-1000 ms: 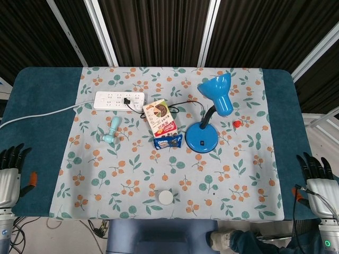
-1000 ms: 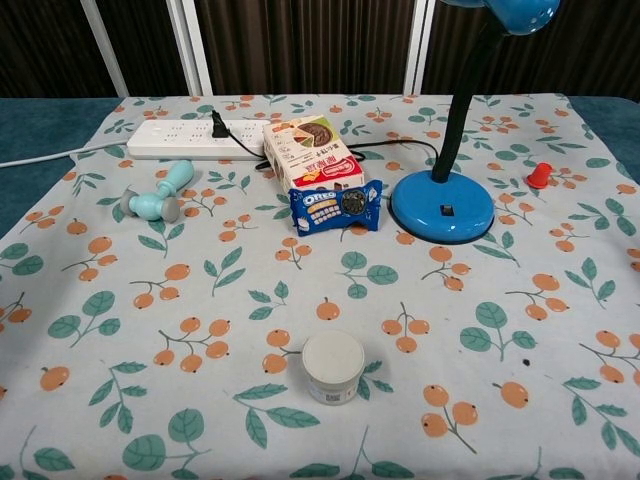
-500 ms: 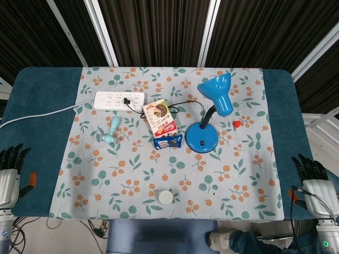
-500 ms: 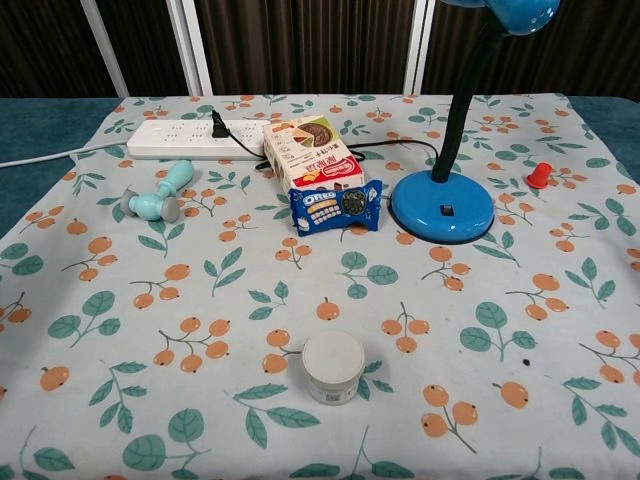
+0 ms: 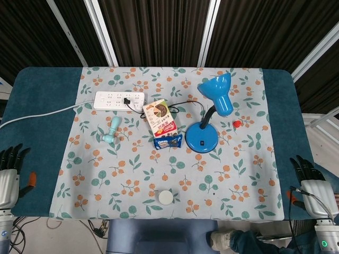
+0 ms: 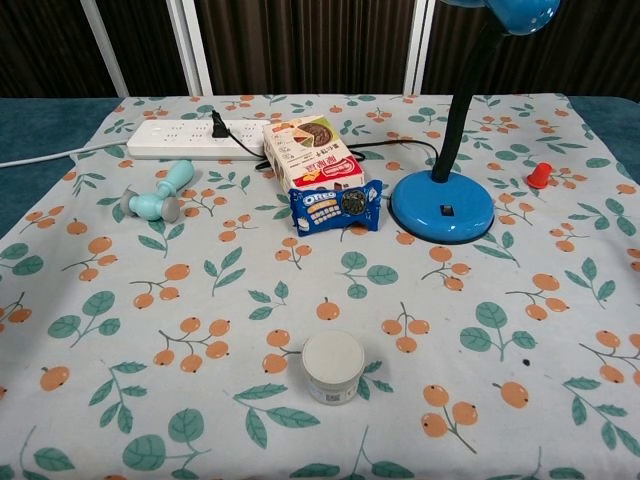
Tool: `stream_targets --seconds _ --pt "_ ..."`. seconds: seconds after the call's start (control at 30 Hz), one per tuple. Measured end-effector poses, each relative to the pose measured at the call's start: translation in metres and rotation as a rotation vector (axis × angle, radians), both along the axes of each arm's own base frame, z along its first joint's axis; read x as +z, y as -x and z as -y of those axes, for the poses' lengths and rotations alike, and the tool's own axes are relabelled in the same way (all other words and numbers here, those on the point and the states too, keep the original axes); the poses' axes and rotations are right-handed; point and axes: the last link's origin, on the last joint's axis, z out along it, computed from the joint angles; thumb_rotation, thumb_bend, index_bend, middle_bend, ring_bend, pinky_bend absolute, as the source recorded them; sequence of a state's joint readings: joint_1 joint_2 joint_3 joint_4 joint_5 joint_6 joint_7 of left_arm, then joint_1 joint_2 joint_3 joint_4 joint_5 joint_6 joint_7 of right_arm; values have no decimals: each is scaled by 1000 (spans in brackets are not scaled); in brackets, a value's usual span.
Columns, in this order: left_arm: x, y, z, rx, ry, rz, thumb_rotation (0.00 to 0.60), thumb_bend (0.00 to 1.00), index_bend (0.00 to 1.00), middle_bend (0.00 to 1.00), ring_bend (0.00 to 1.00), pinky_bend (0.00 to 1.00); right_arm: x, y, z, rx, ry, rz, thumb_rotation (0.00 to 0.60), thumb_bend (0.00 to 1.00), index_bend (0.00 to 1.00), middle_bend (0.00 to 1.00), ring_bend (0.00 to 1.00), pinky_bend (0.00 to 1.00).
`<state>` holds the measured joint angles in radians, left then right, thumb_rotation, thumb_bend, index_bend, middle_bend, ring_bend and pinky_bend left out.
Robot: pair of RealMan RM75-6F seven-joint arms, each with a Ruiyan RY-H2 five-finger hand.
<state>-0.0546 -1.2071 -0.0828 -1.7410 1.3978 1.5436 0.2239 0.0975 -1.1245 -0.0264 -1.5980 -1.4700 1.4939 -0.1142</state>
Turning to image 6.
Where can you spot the blue desk lamp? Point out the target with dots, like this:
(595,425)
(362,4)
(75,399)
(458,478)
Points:
(440,200)

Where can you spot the black power plug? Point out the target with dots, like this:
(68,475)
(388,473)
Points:
(218,127)

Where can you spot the blue Oreo cookie pack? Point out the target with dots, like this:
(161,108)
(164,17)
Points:
(325,207)

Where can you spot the cream red cookie box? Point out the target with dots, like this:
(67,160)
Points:
(310,150)

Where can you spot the white round lid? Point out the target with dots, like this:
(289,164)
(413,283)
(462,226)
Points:
(332,365)

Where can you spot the floral orange leaf tablecloth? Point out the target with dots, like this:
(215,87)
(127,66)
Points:
(450,350)

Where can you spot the teal toy hammer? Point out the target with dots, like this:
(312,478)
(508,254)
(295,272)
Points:
(150,205)

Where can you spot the white power strip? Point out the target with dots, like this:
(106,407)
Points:
(170,140)

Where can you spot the small red cap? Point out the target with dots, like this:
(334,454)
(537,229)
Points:
(539,176)

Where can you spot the white aluminium frame post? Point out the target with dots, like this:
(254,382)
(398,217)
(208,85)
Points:
(185,50)
(102,45)
(419,45)

